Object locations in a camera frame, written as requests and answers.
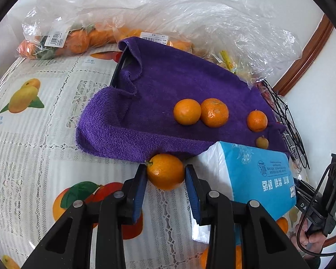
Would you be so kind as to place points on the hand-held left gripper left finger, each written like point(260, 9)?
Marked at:
point(140, 193)

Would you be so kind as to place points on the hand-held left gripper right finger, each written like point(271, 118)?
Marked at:
point(191, 196)

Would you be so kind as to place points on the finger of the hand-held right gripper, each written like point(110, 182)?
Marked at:
point(303, 189)

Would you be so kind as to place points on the blue tissue pack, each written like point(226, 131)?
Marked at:
point(254, 173)

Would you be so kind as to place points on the small yellow-brown fruit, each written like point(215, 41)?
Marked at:
point(261, 142)

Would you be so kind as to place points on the black tray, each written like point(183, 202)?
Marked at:
point(119, 70)

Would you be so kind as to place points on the bag of small red fruits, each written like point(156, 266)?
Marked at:
point(261, 86)

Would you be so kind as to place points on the person's right hand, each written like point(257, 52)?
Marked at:
point(310, 242)

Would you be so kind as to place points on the fruit print tablecloth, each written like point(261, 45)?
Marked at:
point(44, 145)

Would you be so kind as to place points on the purple towel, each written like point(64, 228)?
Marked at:
point(162, 84)

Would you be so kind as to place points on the yellow snack packet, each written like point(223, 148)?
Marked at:
point(228, 60)

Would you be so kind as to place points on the clear bag with yellow packets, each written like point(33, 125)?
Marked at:
point(254, 47)

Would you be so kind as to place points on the clear bag of large oranges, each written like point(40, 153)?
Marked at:
point(78, 40)

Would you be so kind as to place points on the clear bag of kumquats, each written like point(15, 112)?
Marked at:
point(162, 14)

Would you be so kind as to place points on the brown wooden door frame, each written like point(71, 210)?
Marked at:
point(305, 58)

